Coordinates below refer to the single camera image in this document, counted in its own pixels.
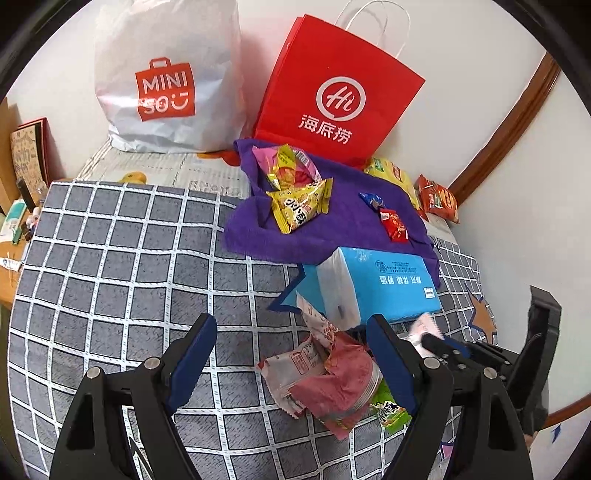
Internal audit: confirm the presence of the lime yellow snack packet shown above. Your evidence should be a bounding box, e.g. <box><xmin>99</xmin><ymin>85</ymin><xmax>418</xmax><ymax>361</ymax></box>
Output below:
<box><xmin>270</xmin><ymin>145</ymin><xmax>298</xmax><ymax>183</ymax></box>

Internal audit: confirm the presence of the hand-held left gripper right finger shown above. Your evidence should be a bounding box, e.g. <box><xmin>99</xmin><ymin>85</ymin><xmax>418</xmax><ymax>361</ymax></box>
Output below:
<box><xmin>366</xmin><ymin>314</ymin><xmax>529</xmax><ymax>480</ymax></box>

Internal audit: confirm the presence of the brown wooden door frame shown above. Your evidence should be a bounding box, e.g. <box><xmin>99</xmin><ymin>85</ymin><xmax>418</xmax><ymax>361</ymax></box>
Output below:
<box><xmin>447</xmin><ymin>52</ymin><xmax>562</xmax><ymax>205</ymax></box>

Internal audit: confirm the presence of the grey checked blanket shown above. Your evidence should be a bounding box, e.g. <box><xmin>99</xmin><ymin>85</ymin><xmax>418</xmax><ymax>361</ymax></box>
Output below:
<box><xmin>7</xmin><ymin>180</ymin><xmax>497</xmax><ymax>480</ymax></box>

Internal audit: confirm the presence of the small red candy packet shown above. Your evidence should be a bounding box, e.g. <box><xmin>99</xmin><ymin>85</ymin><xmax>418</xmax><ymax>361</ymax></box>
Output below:
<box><xmin>379</xmin><ymin>208</ymin><xmax>410</xmax><ymax>243</ymax></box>

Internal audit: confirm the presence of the orange chips bag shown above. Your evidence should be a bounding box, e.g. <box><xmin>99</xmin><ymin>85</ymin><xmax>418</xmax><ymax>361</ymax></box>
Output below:
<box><xmin>414</xmin><ymin>174</ymin><xmax>461</xmax><ymax>225</ymax></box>

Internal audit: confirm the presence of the yellow cartoon snack packet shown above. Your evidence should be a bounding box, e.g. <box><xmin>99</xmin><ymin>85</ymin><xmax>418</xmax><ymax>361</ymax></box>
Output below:
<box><xmin>267</xmin><ymin>178</ymin><xmax>334</xmax><ymax>234</ymax></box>

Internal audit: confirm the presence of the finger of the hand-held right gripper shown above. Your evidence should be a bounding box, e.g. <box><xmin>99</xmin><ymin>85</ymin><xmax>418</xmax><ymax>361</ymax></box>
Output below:
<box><xmin>422</xmin><ymin>333</ymin><xmax>472</xmax><ymax>367</ymax></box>

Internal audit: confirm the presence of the white red-label snack packet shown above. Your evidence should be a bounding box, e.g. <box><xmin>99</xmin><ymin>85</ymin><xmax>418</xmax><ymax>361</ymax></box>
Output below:
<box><xmin>256</xmin><ymin>337</ymin><xmax>335</xmax><ymax>409</ymax></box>

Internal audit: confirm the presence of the white printed bedsheet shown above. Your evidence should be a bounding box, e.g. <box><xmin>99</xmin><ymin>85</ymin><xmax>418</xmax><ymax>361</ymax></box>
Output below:
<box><xmin>75</xmin><ymin>138</ymin><xmax>254</xmax><ymax>200</ymax></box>

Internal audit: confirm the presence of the yellow chips bag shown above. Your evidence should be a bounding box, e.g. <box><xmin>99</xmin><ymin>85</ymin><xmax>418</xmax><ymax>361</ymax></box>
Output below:
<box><xmin>364</xmin><ymin>157</ymin><xmax>428</xmax><ymax>220</ymax></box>

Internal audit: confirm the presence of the red paper bag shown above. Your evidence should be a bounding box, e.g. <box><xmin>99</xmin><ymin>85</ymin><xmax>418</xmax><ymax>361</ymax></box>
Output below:
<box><xmin>253</xmin><ymin>0</ymin><xmax>426</xmax><ymax>169</ymax></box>

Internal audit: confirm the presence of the magenta snack packet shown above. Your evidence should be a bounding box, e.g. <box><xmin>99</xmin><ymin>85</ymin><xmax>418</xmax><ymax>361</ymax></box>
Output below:
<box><xmin>252</xmin><ymin>144</ymin><xmax>324</xmax><ymax>191</ymax></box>

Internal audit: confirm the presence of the wooden nightstand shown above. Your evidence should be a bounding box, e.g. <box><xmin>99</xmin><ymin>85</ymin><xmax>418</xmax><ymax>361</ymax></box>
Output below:
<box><xmin>0</xmin><ymin>194</ymin><xmax>47</xmax><ymax>311</ymax></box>

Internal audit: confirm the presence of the patterned hardcover book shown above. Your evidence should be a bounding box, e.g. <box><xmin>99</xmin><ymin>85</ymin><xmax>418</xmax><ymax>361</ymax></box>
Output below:
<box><xmin>10</xmin><ymin>117</ymin><xmax>52</xmax><ymax>191</ymax></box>

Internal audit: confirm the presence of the purple towel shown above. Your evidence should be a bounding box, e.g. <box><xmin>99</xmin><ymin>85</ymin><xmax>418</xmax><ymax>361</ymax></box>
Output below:
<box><xmin>224</xmin><ymin>138</ymin><xmax>441</xmax><ymax>278</ymax></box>

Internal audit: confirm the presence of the teal and white box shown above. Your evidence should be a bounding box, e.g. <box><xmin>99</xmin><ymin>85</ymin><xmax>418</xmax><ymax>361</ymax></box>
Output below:
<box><xmin>1</xmin><ymin>200</ymin><xmax>29</xmax><ymax>241</ymax></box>

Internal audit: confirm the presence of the green snack packet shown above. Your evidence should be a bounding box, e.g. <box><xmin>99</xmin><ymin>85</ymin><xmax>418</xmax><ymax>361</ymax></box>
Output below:
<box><xmin>368</xmin><ymin>378</ymin><xmax>413</xmax><ymax>432</ymax></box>

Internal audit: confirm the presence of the pink silver-striped snack packet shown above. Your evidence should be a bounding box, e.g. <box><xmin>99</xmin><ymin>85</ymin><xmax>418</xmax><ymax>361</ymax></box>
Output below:
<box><xmin>286</xmin><ymin>331</ymin><xmax>385</xmax><ymax>440</ymax></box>

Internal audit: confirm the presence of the blue tissue pack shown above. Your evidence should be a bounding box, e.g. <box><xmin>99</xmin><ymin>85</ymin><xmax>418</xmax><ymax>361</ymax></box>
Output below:
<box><xmin>295</xmin><ymin>246</ymin><xmax>443</xmax><ymax>326</ymax></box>

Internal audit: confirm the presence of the light pink peach snack packet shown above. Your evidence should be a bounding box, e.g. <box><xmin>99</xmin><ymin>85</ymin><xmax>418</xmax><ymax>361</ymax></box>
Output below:
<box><xmin>405</xmin><ymin>313</ymin><xmax>445</xmax><ymax>344</ymax></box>

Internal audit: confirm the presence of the white plastic shopping bag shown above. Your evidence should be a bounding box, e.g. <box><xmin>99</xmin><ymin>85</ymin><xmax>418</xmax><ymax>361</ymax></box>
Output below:
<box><xmin>95</xmin><ymin>0</ymin><xmax>245</xmax><ymax>154</ymax></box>

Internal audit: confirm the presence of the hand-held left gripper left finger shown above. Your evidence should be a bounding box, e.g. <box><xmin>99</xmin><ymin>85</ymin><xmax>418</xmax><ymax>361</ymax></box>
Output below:
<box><xmin>48</xmin><ymin>313</ymin><xmax>218</xmax><ymax>480</ymax></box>

